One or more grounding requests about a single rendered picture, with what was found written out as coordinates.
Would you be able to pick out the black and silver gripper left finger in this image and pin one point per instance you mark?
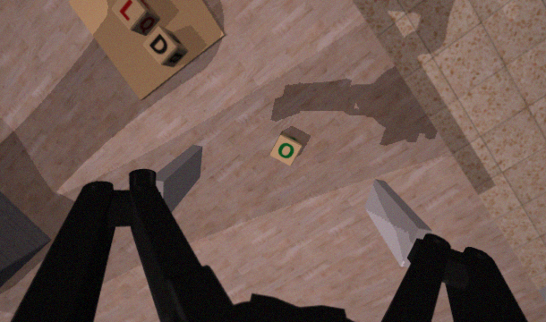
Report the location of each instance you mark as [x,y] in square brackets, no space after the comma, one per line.
[67,286]

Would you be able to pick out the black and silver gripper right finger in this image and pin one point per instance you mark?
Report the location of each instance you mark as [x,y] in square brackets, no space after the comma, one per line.
[477,291]

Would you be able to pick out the tan square mat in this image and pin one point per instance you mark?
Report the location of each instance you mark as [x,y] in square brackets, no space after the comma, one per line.
[190,20]

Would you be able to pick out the tan block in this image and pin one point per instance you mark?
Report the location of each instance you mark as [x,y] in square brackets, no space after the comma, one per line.
[286,148]
[137,15]
[165,47]

